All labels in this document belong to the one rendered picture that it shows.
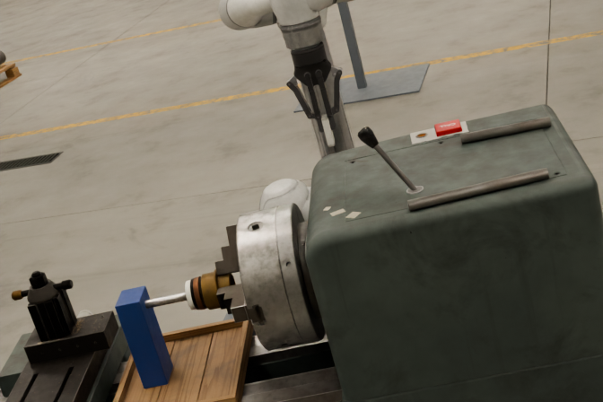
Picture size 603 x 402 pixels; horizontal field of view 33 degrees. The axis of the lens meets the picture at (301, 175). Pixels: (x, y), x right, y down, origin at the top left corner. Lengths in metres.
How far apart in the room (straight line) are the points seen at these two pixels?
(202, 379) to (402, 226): 0.67
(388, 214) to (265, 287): 0.32
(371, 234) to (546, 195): 0.35
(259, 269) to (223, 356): 0.37
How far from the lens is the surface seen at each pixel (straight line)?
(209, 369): 2.45
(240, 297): 2.24
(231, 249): 2.32
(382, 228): 2.02
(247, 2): 2.54
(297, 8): 2.18
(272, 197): 2.83
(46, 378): 2.49
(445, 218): 2.02
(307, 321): 2.20
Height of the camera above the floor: 2.08
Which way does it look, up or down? 20 degrees down
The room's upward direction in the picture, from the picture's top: 15 degrees counter-clockwise
